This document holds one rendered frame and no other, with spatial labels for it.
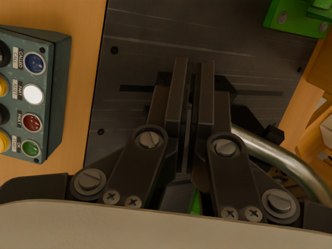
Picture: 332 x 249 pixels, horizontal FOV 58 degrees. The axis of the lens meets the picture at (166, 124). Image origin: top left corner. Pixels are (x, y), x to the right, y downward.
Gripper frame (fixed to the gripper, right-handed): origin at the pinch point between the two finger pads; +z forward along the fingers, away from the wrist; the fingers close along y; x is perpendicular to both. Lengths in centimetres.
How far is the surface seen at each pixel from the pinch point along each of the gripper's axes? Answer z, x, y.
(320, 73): 46, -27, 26
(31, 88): 14.5, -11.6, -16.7
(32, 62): 15.3, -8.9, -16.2
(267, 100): 39, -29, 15
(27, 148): 12.0, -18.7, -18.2
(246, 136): 20.5, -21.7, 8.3
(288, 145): 45, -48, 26
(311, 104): 49, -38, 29
